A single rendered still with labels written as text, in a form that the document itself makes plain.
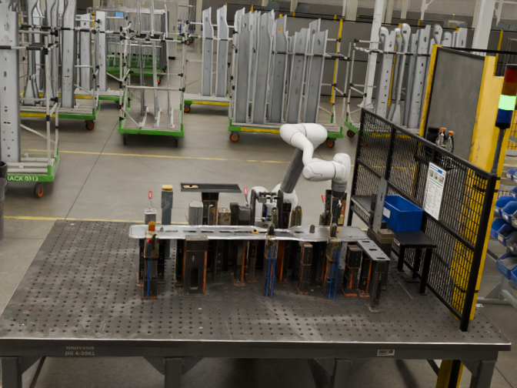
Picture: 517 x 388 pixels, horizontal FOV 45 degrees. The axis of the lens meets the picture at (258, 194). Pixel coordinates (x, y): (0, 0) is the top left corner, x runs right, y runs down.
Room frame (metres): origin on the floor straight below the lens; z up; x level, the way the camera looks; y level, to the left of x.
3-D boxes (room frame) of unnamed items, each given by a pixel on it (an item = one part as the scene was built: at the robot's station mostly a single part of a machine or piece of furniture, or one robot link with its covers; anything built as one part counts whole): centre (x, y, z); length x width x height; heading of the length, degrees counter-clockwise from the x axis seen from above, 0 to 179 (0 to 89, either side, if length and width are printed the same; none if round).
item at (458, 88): (5.61, -1.66, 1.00); 1.34 x 0.14 x 2.00; 8
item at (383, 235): (3.42, -0.75, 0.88); 0.08 x 0.08 x 0.36; 12
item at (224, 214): (3.51, 0.19, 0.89); 0.13 x 0.11 x 0.38; 12
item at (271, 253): (3.24, -0.09, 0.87); 0.12 x 0.09 x 0.35; 12
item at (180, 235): (3.38, 0.02, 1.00); 1.38 x 0.22 x 0.02; 102
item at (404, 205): (3.67, -0.86, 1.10); 0.30 x 0.17 x 0.13; 19
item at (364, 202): (3.77, -0.84, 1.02); 0.90 x 0.22 x 0.03; 12
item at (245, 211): (3.58, 0.07, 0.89); 0.13 x 0.11 x 0.38; 12
